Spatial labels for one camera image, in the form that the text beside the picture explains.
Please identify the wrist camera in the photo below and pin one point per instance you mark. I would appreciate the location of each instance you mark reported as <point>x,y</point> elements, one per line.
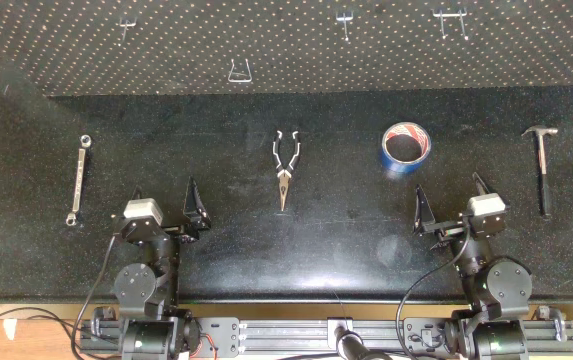
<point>486,204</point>
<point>142,209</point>

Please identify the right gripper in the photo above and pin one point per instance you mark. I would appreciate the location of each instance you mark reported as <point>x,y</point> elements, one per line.
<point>446,229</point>

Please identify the hammer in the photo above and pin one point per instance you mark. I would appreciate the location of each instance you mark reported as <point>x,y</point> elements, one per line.
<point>542,155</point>

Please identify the mounting rail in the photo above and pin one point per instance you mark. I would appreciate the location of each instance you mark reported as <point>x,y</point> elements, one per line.
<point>286,337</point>

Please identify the wrench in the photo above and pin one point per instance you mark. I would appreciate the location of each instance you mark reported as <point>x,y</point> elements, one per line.
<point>80,175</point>

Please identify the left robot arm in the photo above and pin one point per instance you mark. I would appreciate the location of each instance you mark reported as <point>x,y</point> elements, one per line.
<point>136,285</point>

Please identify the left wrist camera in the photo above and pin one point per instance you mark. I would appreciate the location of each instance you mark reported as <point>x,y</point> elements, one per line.
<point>142,209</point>

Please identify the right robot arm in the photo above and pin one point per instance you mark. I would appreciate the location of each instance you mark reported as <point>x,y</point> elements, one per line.
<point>508,287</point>

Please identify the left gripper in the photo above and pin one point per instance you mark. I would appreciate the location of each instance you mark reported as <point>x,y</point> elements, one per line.
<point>176,232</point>

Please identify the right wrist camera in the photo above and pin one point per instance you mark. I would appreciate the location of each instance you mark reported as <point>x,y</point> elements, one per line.
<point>486,204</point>

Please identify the metal hook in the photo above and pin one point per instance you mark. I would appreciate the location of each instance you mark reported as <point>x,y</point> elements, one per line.
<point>126,24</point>
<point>450,15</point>
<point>344,20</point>
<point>240,79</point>

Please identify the roll of blue tape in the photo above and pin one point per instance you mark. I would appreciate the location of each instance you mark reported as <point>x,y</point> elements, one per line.
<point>398,164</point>

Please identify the black and white pliers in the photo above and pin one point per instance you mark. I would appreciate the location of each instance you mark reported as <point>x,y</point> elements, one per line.
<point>284,182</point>

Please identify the black pegboard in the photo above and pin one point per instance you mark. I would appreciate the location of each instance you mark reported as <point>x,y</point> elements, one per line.
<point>316,55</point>

